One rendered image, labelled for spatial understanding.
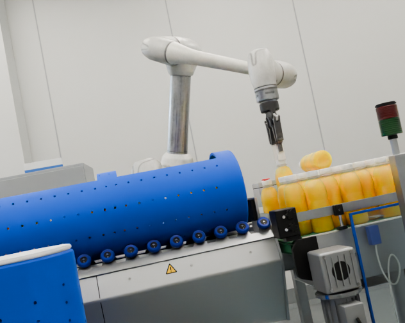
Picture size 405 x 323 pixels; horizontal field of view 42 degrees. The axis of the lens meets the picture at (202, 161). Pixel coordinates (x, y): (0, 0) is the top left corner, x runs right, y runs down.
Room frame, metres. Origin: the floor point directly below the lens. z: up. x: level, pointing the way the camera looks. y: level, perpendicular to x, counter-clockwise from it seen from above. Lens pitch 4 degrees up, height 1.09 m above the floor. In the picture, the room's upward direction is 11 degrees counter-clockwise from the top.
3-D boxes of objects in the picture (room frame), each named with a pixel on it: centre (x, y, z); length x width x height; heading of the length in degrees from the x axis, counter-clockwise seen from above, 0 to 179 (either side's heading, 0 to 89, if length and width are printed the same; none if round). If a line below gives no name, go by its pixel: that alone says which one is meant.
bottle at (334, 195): (1.81, -0.40, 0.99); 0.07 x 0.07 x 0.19
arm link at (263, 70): (2.06, -0.31, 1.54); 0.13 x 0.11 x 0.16; 143
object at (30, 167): (3.48, 1.04, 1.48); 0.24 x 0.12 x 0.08; 104
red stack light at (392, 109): (1.60, -0.58, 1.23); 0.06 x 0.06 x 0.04
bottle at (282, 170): (2.05, -0.30, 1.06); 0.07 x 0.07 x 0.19
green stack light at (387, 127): (1.60, -0.58, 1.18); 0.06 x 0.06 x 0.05
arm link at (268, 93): (2.05, -0.30, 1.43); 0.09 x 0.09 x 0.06
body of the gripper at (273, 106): (2.05, -0.30, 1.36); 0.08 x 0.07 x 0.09; 10
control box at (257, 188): (2.21, -0.29, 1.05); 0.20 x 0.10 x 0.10; 100
